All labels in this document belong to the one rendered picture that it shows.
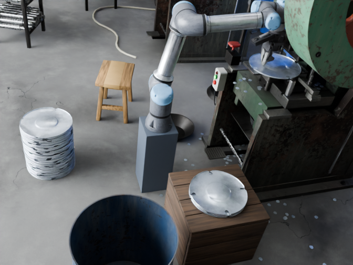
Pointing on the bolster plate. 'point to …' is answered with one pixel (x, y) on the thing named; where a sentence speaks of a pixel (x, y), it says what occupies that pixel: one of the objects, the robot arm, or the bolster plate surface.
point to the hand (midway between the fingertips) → (262, 63)
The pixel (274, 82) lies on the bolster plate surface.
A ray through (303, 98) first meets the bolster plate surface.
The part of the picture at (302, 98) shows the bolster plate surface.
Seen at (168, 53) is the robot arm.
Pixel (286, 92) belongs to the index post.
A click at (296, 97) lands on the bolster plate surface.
